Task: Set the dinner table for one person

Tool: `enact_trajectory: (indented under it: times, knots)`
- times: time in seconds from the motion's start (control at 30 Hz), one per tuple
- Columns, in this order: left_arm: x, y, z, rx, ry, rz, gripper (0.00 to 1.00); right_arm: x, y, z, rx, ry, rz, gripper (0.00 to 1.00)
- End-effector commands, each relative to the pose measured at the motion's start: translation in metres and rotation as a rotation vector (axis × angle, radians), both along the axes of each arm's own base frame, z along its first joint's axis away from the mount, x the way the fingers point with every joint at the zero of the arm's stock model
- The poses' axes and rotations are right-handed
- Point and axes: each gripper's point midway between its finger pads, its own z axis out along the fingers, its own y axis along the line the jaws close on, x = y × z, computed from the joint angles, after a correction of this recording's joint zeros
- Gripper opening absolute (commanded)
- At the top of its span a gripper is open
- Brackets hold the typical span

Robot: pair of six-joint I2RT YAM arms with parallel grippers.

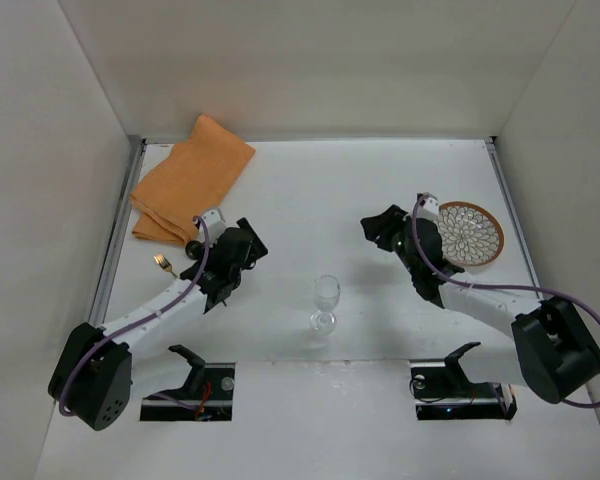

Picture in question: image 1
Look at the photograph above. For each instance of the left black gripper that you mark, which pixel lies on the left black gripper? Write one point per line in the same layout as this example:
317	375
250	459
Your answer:
250	242

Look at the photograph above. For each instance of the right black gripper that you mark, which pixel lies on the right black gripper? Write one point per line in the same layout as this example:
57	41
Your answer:
386	228

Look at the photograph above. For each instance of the black spoon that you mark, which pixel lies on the black spoon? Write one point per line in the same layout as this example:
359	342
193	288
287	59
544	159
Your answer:
194	250

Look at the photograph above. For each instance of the clear wine glass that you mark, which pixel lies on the clear wine glass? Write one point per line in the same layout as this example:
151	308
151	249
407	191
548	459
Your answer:
326	296

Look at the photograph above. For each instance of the floral patterned ceramic plate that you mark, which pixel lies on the floral patterned ceramic plate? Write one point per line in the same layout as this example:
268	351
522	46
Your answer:
471	235

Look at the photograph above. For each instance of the orange cloth placemat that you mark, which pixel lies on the orange cloth placemat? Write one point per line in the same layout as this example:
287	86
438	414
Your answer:
196	176

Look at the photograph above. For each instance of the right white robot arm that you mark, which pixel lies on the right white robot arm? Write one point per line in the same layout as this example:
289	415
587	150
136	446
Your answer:
554	354

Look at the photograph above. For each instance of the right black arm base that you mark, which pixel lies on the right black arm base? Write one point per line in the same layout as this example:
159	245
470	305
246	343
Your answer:
442	391

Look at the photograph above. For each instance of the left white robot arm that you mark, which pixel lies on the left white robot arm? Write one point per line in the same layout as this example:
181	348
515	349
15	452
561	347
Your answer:
141	354

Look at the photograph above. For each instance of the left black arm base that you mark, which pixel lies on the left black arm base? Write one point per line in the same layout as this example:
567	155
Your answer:
202	393

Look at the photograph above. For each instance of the gold fork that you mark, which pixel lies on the gold fork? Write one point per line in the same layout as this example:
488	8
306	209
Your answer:
165	264

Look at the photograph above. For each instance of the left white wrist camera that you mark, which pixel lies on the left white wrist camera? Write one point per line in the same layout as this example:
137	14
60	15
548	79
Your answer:
214	220

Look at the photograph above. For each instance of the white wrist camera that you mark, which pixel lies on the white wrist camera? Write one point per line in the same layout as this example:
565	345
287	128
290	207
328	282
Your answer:
214	220
428	206

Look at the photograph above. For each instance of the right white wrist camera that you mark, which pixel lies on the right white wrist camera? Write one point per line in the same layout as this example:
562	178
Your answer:
428	206

